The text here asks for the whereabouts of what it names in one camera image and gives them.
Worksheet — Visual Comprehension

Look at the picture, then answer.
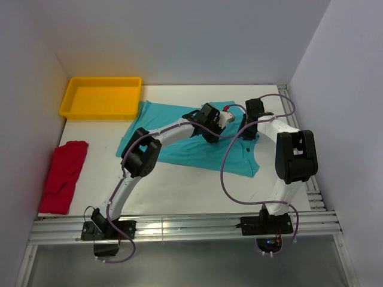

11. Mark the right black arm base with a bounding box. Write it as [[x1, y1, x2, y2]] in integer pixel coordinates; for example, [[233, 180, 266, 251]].
[[235, 208, 294, 254]]

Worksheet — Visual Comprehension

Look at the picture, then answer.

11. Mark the right side aluminium rail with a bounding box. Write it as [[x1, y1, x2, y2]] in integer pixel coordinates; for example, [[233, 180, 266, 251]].
[[276, 84, 327, 212]]

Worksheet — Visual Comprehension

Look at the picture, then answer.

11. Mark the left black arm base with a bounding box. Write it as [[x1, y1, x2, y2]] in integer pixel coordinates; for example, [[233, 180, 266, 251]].
[[80, 206, 136, 259]]

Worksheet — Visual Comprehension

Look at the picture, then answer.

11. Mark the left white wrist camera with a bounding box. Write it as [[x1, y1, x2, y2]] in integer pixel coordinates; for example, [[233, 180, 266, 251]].
[[218, 105, 235, 129]]

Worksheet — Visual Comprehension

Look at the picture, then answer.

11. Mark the yellow plastic tray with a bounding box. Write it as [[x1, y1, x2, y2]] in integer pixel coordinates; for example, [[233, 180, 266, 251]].
[[59, 77, 142, 121]]

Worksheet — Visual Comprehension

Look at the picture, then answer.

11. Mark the teal t shirt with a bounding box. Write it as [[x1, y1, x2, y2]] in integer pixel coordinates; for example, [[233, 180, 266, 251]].
[[115, 100, 260, 178]]

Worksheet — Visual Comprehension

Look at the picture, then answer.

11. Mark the aluminium rail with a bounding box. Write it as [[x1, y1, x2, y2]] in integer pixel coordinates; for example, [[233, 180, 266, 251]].
[[16, 210, 342, 286], [276, 84, 327, 212]]

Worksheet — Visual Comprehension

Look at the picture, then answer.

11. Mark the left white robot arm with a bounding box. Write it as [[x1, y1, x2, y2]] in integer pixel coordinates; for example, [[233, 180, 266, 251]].
[[91, 103, 235, 239]]

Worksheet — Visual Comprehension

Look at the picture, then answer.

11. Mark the front aluminium rail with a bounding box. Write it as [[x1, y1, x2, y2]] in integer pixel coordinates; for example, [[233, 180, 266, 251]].
[[16, 210, 342, 286]]

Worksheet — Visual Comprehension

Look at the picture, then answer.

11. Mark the red t shirt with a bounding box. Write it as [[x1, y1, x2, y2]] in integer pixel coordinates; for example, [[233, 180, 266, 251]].
[[38, 141, 89, 215]]

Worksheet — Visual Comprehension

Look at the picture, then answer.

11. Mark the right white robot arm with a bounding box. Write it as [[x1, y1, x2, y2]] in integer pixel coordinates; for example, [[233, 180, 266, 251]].
[[239, 98, 318, 233]]

